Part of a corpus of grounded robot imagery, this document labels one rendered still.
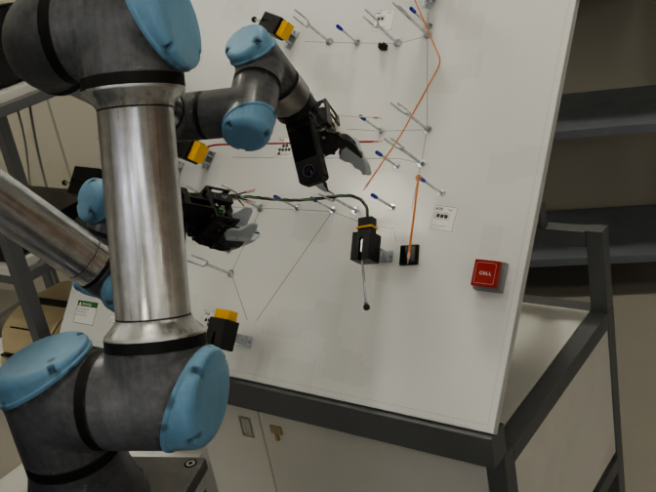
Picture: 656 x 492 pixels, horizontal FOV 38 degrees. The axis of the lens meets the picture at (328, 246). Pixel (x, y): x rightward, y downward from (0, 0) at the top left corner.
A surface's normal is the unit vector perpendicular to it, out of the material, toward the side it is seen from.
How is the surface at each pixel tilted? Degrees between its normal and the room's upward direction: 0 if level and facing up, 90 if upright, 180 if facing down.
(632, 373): 0
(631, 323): 0
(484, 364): 50
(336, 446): 90
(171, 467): 0
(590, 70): 90
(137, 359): 69
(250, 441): 90
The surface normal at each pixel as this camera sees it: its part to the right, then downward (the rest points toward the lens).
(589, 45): -0.25, 0.42
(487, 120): -0.54, -0.26
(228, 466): -0.55, 0.41
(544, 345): -0.18, -0.90
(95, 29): -0.33, 0.11
